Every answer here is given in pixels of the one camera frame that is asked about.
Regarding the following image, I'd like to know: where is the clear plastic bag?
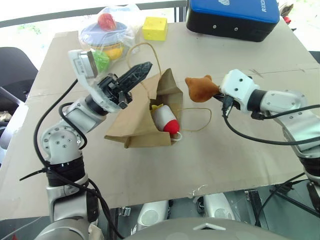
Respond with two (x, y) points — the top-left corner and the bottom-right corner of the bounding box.
(78, 5), (141, 63)

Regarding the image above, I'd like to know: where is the black zip tie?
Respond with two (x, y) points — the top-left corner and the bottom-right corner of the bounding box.
(19, 167), (51, 181)

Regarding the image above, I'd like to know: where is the black table frame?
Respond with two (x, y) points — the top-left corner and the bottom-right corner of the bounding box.
(244, 189), (270, 228)

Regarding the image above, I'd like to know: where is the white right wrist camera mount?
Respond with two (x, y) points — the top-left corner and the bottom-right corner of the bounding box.
(219, 69), (261, 111)

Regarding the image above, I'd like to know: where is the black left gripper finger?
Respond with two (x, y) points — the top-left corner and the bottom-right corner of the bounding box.
(116, 61), (152, 85)
(119, 65), (153, 93)

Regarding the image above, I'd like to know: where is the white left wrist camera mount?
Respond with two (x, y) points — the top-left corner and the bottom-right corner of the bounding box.
(67, 49), (121, 113)

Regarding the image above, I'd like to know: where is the green toy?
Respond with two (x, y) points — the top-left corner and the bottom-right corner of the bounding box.
(91, 49), (111, 73)

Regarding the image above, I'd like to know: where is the red brown clutter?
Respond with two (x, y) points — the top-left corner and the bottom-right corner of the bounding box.
(279, 3), (298, 32)

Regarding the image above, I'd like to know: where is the yellow fruit toy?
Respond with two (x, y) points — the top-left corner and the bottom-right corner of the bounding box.
(102, 46), (125, 61)

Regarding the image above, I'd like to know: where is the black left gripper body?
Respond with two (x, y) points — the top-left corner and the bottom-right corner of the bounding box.
(96, 73), (133, 110)

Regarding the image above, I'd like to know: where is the white red plush toy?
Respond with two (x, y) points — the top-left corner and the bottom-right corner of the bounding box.
(149, 103), (184, 143)

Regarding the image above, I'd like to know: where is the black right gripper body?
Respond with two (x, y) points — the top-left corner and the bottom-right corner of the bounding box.
(216, 92), (234, 104)

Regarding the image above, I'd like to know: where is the silver rounded shape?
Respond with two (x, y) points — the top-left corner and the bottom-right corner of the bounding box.
(136, 199), (169, 231)
(202, 192), (237, 221)

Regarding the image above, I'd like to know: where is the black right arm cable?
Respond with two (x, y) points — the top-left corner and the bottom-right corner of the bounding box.
(221, 96), (320, 146)

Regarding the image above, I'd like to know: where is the grey robot torso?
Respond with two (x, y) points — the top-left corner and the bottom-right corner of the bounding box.
(123, 216), (286, 240)

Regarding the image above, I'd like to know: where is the brown plush toy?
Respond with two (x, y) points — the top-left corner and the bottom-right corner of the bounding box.
(184, 74), (221, 103)

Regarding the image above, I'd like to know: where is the blue black case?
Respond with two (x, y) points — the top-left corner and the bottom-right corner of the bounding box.
(185, 0), (281, 43)

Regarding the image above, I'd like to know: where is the brown cardboard sheet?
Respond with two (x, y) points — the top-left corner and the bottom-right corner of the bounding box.
(0, 21), (320, 221)

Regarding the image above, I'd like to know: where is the yellow cheese block toy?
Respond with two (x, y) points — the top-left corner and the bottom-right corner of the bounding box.
(141, 16), (169, 42)

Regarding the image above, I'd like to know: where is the brown paper bag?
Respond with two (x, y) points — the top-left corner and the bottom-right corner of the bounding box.
(103, 42), (213, 150)

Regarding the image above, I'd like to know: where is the red apple toy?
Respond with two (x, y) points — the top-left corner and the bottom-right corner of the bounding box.
(97, 12), (117, 31)

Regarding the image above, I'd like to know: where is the black chair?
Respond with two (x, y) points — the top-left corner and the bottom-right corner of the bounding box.
(0, 46), (39, 151)

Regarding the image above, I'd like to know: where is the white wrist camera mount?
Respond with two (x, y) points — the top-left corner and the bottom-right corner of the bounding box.
(219, 69), (261, 111)
(67, 49), (121, 113)

